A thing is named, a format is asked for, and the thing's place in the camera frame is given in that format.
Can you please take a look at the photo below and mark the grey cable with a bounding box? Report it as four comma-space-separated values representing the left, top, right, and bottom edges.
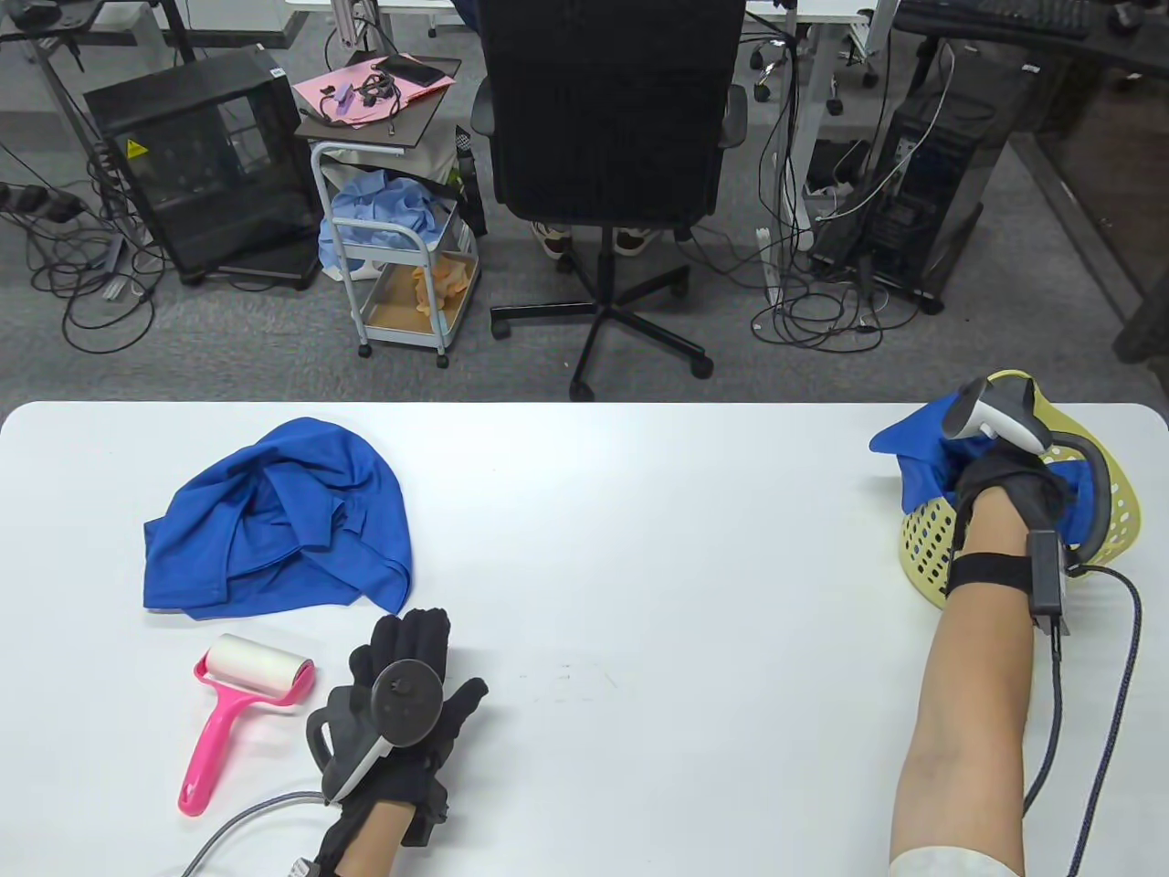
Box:
183, 790, 328, 877

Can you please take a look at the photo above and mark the black cable bundle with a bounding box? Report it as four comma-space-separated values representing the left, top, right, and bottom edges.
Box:
352, 71, 405, 122

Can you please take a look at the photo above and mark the pink lint roller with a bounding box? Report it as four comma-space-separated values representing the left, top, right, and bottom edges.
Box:
177, 633, 316, 817

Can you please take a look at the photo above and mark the black desk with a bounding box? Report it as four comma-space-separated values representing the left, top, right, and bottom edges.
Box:
890, 0, 1169, 365

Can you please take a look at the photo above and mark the person's white right sleeve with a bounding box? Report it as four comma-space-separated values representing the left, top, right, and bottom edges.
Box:
890, 845, 1026, 877

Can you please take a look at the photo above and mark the black power strip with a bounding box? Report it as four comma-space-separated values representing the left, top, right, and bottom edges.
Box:
0, 183, 83, 223

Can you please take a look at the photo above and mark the tangle of black floor cables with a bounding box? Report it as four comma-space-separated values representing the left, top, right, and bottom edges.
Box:
751, 37, 923, 353
0, 137, 170, 355

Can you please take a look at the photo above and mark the person's right hand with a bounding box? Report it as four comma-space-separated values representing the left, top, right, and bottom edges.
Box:
950, 441, 1076, 551

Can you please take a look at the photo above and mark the pink paper sheet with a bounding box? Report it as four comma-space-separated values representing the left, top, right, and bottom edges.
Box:
290, 53, 458, 124

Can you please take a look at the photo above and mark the black office chair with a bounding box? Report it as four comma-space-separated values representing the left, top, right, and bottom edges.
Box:
473, 0, 750, 403

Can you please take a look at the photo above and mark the black wrist strap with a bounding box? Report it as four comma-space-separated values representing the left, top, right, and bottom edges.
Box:
945, 551, 1033, 599

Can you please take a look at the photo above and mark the person's right forearm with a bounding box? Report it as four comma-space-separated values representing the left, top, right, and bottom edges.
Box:
890, 489, 1037, 860

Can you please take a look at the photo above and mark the black glass computer case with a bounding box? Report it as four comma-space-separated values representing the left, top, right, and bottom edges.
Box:
82, 46, 322, 286

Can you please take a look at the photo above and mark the black keyboard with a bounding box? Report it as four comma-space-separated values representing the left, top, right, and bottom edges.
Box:
900, 0, 1092, 39

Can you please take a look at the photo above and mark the white desk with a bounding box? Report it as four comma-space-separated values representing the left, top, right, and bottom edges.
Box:
285, 0, 873, 307

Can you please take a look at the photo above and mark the black computer tower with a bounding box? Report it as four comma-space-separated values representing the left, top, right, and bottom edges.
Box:
811, 41, 1037, 316

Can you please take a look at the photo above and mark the light blue cloth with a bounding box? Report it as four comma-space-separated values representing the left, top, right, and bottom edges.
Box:
318, 174, 458, 282

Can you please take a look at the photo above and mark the white rolling cart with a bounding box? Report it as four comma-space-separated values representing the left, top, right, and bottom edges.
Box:
311, 137, 480, 369

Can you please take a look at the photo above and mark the black and white controller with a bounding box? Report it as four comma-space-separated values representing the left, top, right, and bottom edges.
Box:
306, 660, 446, 805
943, 377, 1051, 455

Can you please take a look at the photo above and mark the black square board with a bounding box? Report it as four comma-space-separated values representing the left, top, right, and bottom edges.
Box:
294, 55, 462, 152

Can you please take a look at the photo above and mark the orange cloth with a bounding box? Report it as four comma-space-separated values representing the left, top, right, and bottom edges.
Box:
411, 256, 478, 321

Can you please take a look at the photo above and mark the person's left hand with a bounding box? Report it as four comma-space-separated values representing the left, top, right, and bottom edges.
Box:
315, 608, 491, 869

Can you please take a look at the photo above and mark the yellow perforated plastic basket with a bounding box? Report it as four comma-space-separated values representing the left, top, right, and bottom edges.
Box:
899, 369, 1144, 611

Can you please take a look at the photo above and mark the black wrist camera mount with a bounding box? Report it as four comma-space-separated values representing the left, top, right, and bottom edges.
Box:
402, 777, 450, 846

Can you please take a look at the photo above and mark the aluminium frame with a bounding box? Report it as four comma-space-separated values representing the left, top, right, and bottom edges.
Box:
329, 0, 389, 54

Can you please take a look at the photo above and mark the white power strip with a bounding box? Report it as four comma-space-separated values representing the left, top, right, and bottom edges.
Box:
756, 228, 783, 307

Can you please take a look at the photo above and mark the blue t-shirt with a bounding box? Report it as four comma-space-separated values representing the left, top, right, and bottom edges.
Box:
869, 391, 1111, 549
143, 417, 414, 618

